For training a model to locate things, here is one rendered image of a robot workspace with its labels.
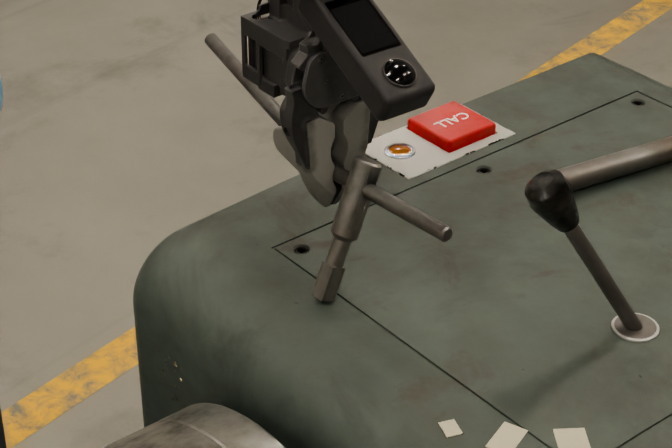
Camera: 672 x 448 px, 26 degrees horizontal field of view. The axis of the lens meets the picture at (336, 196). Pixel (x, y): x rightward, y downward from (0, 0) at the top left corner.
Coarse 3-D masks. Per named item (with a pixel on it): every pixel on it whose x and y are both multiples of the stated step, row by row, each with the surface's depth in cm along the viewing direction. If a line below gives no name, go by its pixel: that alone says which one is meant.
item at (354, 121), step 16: (336, 112) 112; (352, 112) 111; (368, 112) 112; (336, 128) 112; (352, 128) 112; (368, 128) 113; (336, 144) 114; (352, 144) 113; (336, 160) 114; (352, 160) 114
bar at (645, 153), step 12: (648, 144) 130; (660, 144) 130; (612, 156) 128; (624, 156) 129; (636, 156) 129; (648, 156) 129; (660, 156) 130; (564, 168) 127; (576, 168) 127; (588, 168) 127; (600, 168) 127; (612, 168) 128; (624, 168) 128; (636, 168) 129; (576, 180) 126; (588, 180) 127; (600, 180) 128
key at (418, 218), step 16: (224, 48) 125; (224, 64) 124; (240, 64) 123; (240, 80) 122; (256, 96) 120; (272, 112) 119; (336, 176) 113; (368, 192) 110; (384, 192) 109; (384, 208) 109; (400, 208) 107; (416, 208) 107; (416, 224) 106; (432, 224) 105
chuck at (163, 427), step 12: (144, 432) 107; (156, 432) 106; (168, 432) 105; (180, 432) 104; (192, 432) 104; (120, 444) 105; (132, 444) 104; (144, 444) 104; (156, 444) 103; (168, 444) 103; (180, 444) 103; (192, 444) 102; (204, 444) 102; (216, 444) 102
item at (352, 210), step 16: (368, 160) 111; (352, 176) 111; (368, 176) 110; (352, 192) 110; (352, 208) 111; (336, 224) 111; (352, 224) 111; (336, 240) 112; (352, 240) 112; (336, 256) 112; (320, 272) 113; (336, 272) 112; (320, 288) 112; (336, 288) 113
